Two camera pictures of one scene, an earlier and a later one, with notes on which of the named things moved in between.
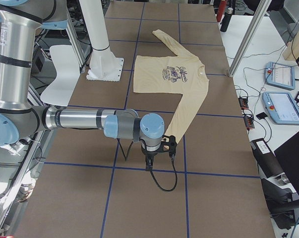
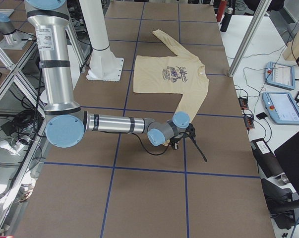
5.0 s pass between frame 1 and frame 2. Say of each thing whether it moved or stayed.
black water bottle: stayed
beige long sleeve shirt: stayed
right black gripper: moved
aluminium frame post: stayed
